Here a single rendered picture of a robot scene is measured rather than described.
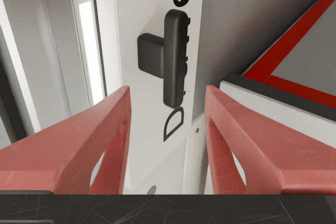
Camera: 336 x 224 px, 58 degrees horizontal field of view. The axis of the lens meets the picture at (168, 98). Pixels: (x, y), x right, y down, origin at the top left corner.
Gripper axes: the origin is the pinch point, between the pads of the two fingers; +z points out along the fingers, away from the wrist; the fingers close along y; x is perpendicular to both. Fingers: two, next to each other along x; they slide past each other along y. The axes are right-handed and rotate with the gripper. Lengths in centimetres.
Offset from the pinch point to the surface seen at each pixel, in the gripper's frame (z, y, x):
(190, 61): 16.4, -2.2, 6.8
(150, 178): 13.9, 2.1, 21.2
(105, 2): 9.1, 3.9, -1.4
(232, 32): 28.5, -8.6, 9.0
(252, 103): 19.4, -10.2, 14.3
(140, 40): 9.8, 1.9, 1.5
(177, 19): 8.0, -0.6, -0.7
